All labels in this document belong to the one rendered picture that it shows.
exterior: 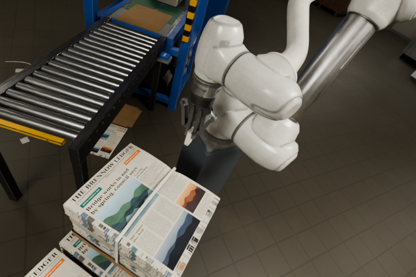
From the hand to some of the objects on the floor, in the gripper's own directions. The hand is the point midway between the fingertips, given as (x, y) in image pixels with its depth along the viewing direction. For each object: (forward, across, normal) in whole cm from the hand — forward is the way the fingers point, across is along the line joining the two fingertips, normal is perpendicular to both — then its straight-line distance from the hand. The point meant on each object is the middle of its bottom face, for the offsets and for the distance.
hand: (189, 136), depth 83 cm
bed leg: (+116, -49, -7) cm, 126 cm away
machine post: (+117, -155, +102) cm, 219 cm away
